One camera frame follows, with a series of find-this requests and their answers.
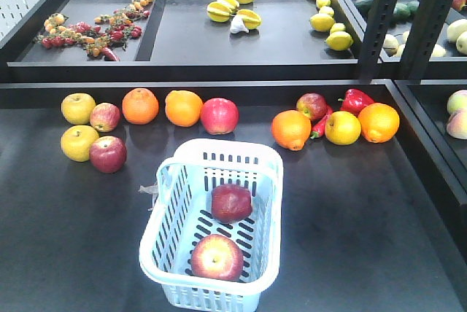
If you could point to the dark red apple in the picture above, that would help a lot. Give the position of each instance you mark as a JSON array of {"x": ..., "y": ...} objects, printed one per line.
[{"x": 230, "y": 203}]

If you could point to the white tag on basket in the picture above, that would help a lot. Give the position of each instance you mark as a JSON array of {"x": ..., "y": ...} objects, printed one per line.
[{"x": 152, "y": 189}]

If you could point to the small pink striped apple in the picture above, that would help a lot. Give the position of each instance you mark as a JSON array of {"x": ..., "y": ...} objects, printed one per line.
[{"x": 105, "y": 117}]

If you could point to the red bell pepper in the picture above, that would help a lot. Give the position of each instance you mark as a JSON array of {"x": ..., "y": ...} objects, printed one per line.
[{"x": 354, "y": 101}]

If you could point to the peach back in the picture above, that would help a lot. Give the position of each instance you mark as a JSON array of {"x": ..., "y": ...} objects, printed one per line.
[{"x": 456, "y": 101}]

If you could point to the orange with navel left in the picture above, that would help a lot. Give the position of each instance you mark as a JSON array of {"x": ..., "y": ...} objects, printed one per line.
[{"x": 291, "y": 129}]

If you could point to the red apple beside yellow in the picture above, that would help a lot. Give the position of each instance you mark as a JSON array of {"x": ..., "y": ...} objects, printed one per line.
[{"x": 108, "y": 154}]

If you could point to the row of yellow lemons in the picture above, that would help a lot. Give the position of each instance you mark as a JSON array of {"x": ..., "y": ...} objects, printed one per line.
[{"x": 338, "y": 39}]

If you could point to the yellow green apple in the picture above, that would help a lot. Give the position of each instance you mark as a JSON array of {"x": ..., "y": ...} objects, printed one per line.
[
  {"x": 77, "y": 107},
  {"x": 76, "y": 142}
]

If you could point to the yellow round fruit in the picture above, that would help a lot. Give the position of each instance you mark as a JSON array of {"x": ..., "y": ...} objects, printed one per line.
[{"x": 342, "y": 128}]

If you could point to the red yellow apple front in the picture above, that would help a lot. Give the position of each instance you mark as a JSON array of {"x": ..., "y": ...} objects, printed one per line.
[{"x": 217, "y": 257}]

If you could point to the peach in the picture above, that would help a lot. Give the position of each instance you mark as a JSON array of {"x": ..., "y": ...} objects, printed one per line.
[
  {"x": 456, "y": 124},
  {"x": 456, "y": 101}
]

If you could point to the yellow starfruit right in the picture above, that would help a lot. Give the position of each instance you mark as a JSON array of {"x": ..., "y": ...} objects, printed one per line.
[{"x": 251, "y": 19}]

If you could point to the pink red apple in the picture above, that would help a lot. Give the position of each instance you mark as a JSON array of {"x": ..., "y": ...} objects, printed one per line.
[{"x": 219, "y": 116}]

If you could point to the black wooden produce stand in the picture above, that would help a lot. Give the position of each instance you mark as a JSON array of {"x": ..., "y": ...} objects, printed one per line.
[{"x": 328, "y": 195}]

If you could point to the plain orange fruit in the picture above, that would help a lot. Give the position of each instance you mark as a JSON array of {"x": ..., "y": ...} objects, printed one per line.
[
  {"x": 140, "y": 106},
  {"x": 183, "y": 107}
]

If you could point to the light blue plastic basket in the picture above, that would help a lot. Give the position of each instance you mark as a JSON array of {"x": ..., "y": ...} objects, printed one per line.
[{"x": 181, "y": 217}]

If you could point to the cherry tomato vine pile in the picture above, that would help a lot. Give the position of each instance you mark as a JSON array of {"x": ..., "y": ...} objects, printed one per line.
[{"x": 100, "y": 38}]

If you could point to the orange with navel right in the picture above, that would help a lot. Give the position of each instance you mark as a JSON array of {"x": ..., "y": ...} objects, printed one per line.
[{"x": 379, "y": 122}]

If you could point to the pale yellow pear right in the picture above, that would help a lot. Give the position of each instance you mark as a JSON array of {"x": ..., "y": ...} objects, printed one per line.
[{"x": 456, "y": 34}]

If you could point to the yellow starfruit left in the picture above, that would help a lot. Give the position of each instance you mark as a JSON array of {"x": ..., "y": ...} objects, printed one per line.
[{"x": 218, "y": 12}]

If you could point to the peach front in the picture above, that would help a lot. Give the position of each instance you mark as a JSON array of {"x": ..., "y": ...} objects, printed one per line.
[{"x": 456, "y": 124}]

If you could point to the orange with navel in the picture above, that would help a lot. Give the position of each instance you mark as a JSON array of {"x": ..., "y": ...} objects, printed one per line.
[
  {"x": 291, "y": 129},
  {"x": 379, "y": 122}
]

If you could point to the red green apple back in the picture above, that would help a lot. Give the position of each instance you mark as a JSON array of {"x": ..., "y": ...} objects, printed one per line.
[{"x": 312, "y": 105}]

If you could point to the small red chili pepper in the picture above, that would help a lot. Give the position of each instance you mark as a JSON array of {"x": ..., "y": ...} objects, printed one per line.
[{"x": 318, "y": 129}]

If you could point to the white garlic bulb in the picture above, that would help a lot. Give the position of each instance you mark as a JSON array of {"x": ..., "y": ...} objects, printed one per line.
[{"x": 237, "y": 26}]

